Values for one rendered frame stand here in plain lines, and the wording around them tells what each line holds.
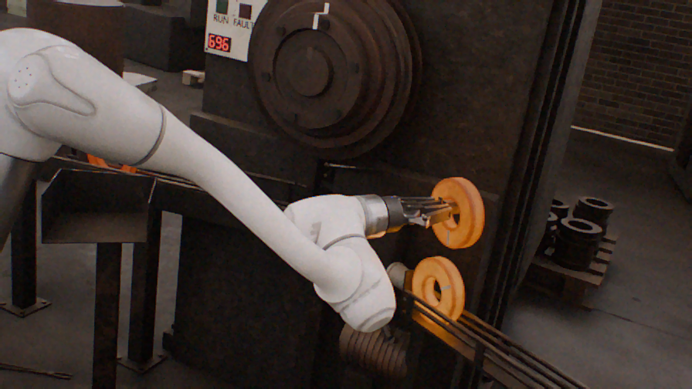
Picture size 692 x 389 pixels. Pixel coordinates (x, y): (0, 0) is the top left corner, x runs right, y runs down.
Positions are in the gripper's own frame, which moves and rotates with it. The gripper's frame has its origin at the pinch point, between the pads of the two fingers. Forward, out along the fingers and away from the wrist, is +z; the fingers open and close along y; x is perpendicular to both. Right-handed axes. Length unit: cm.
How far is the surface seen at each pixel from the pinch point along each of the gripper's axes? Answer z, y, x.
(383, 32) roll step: -3.8, -31.9, 32.1
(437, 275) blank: -2.6, 0.8, -16.6
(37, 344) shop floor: -76, -110, -88
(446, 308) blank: -2.8, 5.8, -22.1
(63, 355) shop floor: -69, -101, -88
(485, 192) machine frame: 24.1, -16.9, -5.7
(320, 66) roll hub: -17.0, -37.1, 22.8
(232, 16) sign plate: -22, -84, 27
